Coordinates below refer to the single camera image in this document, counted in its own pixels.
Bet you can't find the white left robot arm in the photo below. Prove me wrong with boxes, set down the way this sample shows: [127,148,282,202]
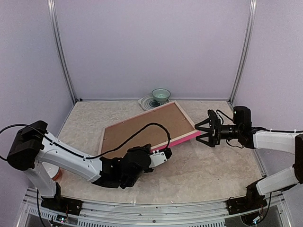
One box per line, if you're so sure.
[7,120,153,210]

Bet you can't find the white bowl orange outside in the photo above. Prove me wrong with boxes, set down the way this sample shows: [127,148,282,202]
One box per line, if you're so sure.
[42,162,62,181]

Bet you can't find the right aluminium corner post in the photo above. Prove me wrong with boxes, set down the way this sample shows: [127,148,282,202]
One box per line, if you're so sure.
[229,0,257,105]

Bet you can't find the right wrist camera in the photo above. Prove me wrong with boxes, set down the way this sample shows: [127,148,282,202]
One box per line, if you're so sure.
[207,109,224,126]

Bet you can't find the wooden picture frame red edge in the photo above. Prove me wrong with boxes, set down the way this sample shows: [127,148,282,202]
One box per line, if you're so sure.
[98,100,202,154]

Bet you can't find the white plate green rings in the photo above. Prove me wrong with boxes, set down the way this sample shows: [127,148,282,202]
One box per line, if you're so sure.
[138,96,172,112]

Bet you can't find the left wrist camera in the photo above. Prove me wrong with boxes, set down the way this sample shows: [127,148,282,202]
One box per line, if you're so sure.
[149,148,172,168]

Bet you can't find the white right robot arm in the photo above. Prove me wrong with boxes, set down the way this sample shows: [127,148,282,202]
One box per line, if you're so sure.
[195,106,303,210]

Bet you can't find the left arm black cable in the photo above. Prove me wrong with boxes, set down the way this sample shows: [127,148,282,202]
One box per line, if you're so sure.
[0,122,171,161]

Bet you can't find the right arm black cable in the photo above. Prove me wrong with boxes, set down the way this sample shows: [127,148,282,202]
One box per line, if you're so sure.
[216,110,303,149]

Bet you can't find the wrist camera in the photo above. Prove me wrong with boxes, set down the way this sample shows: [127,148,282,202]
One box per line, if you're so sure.
[207,109,224,126]
[149,148,172,168]

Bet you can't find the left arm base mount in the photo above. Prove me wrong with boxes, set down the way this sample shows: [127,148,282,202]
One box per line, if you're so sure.
[41,182,83,216]

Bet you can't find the green ceramic bowl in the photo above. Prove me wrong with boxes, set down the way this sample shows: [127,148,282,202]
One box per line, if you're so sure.
[151,88,171,103]

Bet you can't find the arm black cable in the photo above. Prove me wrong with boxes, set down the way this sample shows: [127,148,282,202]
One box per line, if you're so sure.
[216,110,303,149]
[0,122,171,161]

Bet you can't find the left aluminium corner post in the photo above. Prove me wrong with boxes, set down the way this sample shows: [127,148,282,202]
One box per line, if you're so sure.
[47,0,78,104]

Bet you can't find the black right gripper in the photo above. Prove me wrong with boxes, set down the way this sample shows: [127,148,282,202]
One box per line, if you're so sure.
[195,116,242,147]

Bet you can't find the aluminium corner post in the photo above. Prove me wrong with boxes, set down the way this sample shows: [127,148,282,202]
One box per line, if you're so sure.
[47,0,78,104]
[229,0,257,105]

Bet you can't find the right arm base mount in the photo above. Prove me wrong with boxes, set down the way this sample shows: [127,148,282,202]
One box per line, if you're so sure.
[226,182,267,215]

